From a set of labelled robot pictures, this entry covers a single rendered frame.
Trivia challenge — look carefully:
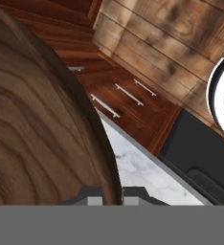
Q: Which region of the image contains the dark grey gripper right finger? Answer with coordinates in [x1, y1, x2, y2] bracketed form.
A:
[121, 186, 169, 206]

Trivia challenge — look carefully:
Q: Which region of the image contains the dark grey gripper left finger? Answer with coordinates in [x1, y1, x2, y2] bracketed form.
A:
[59, 186, 104, 206]

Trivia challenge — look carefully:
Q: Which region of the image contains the brown wooden bowl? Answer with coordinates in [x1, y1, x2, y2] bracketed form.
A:
[0, 2, 123, 206]

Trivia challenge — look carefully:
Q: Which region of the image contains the red-brown wooden drawer front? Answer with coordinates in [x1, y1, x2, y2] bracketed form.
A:
[94, 74, 176, 132]
[79, 83, 165, 156]
[112, 65, 182, 113]

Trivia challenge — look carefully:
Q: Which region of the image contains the black dishwasher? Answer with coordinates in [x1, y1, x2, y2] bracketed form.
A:
[158, 107, 224, 206]

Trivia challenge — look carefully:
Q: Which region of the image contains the white and black round object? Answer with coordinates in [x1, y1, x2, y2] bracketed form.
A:
[205, 55, 224, 142]

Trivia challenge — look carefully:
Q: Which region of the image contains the red-brown wooden cupboard door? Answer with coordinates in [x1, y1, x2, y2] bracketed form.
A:
[0, 0, 118, 84]

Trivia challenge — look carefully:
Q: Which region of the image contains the silver drawer handle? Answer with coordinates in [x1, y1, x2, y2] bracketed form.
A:
[133, 78, 158, 98]
[114, 82, 145, 107]
[90, 93, 121, 120]

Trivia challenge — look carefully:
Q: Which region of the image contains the silver cupboard handle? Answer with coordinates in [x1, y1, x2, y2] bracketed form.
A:
[68, 65, 85, 73]

